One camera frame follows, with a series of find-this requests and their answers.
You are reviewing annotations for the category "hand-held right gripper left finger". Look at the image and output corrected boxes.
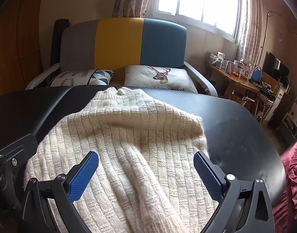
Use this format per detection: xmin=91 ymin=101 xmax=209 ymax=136
xmin=22 ymin=151 xmax=99 ymax=227

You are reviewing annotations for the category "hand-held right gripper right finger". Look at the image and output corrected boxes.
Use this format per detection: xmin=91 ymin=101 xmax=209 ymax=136
xmin=193 ymin=151 xmax=275 ymax=233

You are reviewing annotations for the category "cream knit sweater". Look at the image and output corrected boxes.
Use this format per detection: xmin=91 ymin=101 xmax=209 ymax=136
xmin=22 ymin=87 xmax=220 ymax=233

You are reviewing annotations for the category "pink ruffled bedcover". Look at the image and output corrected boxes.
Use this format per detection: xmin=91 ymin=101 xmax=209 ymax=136
xmin=272 ymin=133 xmax=297 ymax=233

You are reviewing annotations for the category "wooden desk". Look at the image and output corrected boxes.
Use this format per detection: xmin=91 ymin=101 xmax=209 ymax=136
xmin=205 ymin=62 xmax=259 ymax=100

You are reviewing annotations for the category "wooden wardrobe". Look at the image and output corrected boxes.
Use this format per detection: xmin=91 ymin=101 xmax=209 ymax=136
xmin=0 ymin=0 xmax=54 ymax=93

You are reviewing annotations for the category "geometric print pillow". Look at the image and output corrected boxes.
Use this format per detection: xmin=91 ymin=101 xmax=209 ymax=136
xmin=50 ymin=69 xmax=115 ymax=87

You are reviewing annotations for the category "wooden side cabinet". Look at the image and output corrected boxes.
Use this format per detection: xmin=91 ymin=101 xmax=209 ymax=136
xmin=276 ymin=85 xmax=293 ymax=127

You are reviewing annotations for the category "clear container with oranges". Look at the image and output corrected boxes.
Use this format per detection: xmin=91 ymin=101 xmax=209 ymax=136
xmin=226 ymin=60 xmax=243 ymax=78

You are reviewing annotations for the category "white deer print pillow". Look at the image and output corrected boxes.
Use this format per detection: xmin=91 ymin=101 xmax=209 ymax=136
xmin=124 ymin=65 xmax=199 ymax=94

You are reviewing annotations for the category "black monitor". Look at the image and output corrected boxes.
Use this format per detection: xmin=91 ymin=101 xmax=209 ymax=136
xmin=263 ymin=51 xmax=290 ymax=83

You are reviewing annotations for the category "grey yellow blue sofa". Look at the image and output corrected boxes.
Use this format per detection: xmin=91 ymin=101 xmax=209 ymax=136
xmin=26 ymin=17 xmax=218 ymax=96

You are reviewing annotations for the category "large barred window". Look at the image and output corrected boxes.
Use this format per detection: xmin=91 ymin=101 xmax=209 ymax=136
xmin=152 ymin=0 xmax=243 ymax=43

